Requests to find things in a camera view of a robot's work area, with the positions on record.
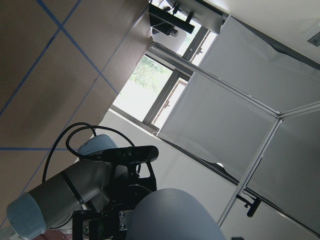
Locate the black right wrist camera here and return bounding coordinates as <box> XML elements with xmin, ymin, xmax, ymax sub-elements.
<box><xmin>89</xmin><ymin>145</ymin><xmax>159</xmax><ymax>166</ymax></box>

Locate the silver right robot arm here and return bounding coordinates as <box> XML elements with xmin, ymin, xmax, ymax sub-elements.
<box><xmin>6</xmin><ymin>134</ymin><xmax>159</xmax><ymax>240</ymax></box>

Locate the blue plastic cup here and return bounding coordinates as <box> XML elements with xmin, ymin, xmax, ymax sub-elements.
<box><xmin>125</xmin><ymin>188</ymin><xmax>225</xmax><ymax>240</ymax></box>

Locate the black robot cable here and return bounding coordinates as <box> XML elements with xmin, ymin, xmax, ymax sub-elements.
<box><xmin>41</xmin><ymin>122</ymin><xmax>137</xmax><ymax>183</ymax></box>

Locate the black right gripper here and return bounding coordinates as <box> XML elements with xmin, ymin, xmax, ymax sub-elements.
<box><xmin>72</xmin><ymin>161</ymin><xmax>157</xmax><ymax>240</ymax></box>

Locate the black overhead camera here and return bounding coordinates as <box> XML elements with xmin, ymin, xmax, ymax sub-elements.
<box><xmin>156</xmin><ymin>23</ymin><xmax>179</xmax><ymax>38</ymax></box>

